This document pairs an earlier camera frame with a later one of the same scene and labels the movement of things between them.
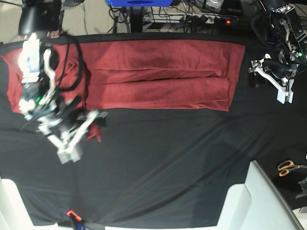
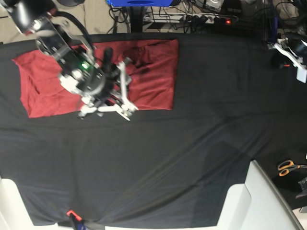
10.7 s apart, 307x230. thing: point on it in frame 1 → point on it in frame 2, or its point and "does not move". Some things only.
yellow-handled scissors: x=286 y=166 does not move
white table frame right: x=257 y=204 does not move
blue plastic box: x=140 y=3 does not move
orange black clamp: x=79 y=224 does not move
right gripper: x=289 y=35 → x=296 y=43
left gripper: x=39 y=100 → x=79 y=73
